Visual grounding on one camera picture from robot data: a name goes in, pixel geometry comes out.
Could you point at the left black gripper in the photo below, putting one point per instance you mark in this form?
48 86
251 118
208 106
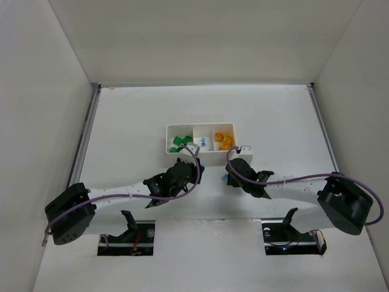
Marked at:
196 170

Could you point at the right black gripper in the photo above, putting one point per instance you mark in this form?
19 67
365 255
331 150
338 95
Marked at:
231 171

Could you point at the green lego brick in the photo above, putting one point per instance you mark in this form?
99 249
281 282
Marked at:
177 141

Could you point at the long yellow lego brick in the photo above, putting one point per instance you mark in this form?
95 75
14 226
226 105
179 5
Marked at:
218 137

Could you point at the yellow lego piece with flower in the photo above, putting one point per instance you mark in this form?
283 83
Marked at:
225 143

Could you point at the green and yellow lego stack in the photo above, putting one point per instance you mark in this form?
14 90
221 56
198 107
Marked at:
175 149

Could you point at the green yellow lego block pair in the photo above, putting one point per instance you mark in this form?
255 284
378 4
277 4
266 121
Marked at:
187 139

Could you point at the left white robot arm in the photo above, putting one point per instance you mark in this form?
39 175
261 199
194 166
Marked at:
82 211

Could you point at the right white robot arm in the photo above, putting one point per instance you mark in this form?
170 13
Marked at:
338 202

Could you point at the white three-compartment tray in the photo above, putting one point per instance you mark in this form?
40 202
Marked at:
197 131

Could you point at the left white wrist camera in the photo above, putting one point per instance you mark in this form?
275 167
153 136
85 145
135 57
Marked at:
191 150

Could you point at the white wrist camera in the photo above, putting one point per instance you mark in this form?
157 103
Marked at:
191 150
245 152

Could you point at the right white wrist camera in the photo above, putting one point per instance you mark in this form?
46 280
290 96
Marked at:
245 152

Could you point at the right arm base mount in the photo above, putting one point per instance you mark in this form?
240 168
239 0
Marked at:
281 239

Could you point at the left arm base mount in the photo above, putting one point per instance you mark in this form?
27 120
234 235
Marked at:
135 241

